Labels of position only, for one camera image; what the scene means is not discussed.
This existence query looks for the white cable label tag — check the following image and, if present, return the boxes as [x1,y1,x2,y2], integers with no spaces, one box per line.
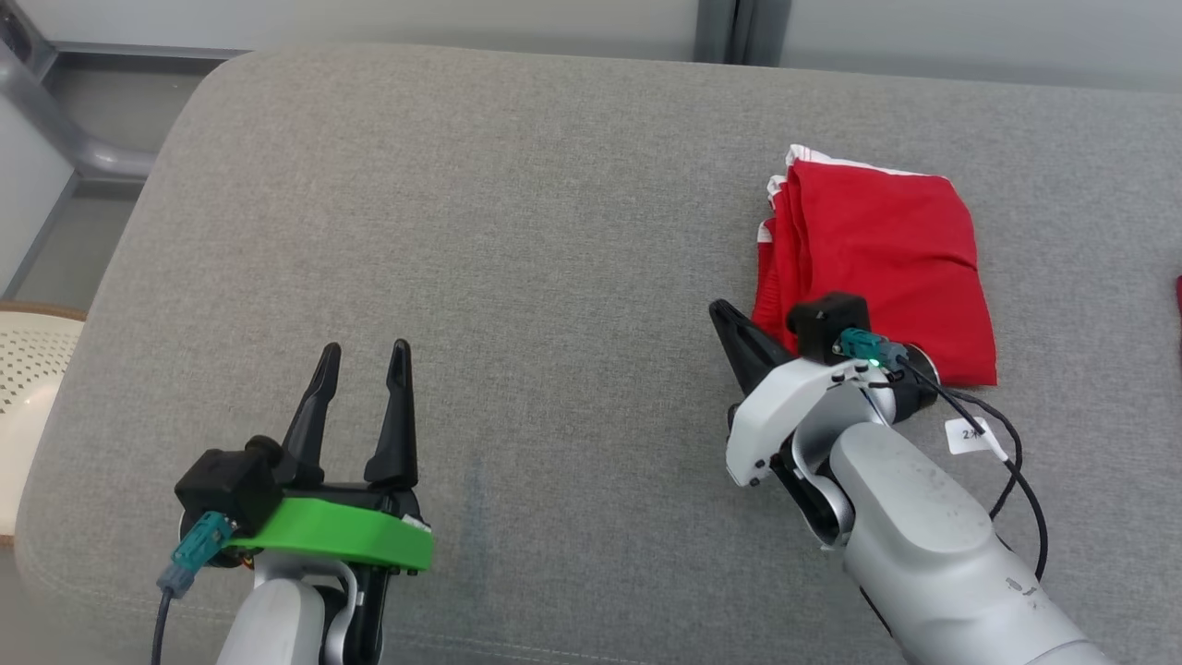
[946,417,1009,460]

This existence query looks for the cable with teal plug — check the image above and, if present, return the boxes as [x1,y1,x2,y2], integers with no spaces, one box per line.
[836,328,1049,581]
[151,511,234,665]

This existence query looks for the grey metal frame post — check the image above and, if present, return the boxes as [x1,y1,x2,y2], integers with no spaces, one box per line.
[694,0,793,66]
[0,0,58,79]

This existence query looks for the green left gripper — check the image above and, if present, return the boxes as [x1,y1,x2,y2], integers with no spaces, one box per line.
[235,339,435,574]

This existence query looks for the grey horizontal frame rail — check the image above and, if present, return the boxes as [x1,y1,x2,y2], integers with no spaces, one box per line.
[32,40,252,64]

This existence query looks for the grey metal tube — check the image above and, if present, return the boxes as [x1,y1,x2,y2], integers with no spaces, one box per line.
[0,37,160,183]

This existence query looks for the red shorts with white stripe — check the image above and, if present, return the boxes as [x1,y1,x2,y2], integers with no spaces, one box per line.
[751,143,1000,389]

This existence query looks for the cream laundry basket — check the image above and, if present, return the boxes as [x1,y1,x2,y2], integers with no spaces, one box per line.
[0,300,89,546]

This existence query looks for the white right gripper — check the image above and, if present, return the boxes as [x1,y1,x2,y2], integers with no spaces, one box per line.
[708,299,892,488]

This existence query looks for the left cable with teal plug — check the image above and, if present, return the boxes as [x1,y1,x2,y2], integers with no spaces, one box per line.
[151,511,234,665]

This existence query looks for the right cable with teal plug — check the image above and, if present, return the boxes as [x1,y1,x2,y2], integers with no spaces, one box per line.
[836,328,1049,581]

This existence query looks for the grey fabric sofa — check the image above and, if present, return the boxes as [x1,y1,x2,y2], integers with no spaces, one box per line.
[14,42,1182,665]

